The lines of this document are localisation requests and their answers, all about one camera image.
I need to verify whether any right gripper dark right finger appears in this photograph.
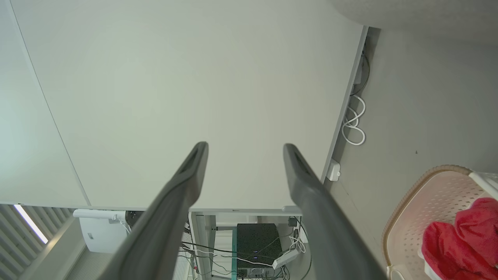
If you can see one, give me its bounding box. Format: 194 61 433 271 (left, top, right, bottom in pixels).
283 143 388 280

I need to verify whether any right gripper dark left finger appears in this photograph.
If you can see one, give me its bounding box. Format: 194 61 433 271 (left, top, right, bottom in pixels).
97 142 209 280

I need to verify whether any red garment with white stripes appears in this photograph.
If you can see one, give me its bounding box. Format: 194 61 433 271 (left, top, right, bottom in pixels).
421 222 498 280

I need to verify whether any red garment with white trim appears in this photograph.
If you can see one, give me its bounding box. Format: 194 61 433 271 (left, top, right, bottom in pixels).
455 198 498 269

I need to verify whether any white power strip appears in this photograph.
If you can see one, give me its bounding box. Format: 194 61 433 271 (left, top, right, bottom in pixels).
272 249 301 270

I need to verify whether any white power adapter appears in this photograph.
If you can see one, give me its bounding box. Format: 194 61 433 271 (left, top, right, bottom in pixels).
326 159 341 182

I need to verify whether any white box appliance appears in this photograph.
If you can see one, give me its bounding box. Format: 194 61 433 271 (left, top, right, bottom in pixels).
73 209 129 254

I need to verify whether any black computer tower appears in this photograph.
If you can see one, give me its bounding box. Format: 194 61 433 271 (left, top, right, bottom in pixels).
236 223 283 278

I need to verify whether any pale pink perforated laundry basket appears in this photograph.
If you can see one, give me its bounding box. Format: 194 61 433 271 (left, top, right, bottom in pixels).
382 165 498 280

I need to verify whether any grey slatted blind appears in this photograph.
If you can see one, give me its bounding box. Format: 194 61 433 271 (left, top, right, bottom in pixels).
0 204 74 280

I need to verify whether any white desk frame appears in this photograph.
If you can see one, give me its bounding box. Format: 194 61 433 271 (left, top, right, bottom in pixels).
189 206 304 280

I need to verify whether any white looped cable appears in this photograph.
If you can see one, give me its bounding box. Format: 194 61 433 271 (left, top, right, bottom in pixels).
342 94 366 146

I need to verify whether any black wall cable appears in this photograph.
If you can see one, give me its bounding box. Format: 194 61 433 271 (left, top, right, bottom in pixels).
350 51 370 97

